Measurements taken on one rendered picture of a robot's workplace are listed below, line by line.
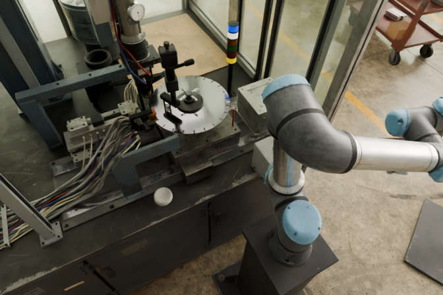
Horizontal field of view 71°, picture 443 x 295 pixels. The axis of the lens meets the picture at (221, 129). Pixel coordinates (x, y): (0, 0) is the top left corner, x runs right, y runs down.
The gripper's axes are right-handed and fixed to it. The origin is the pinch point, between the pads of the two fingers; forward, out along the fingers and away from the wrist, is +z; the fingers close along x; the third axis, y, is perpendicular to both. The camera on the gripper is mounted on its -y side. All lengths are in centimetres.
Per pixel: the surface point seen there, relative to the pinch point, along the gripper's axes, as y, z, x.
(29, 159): -135, 17, -41
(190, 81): -84, -4, 10
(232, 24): -72, -25, 28
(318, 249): -14.8, 16.6, -31.0
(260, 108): -52, 1, 12
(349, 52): -27.1, -34.4, 13.2
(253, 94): -57, 2, 19
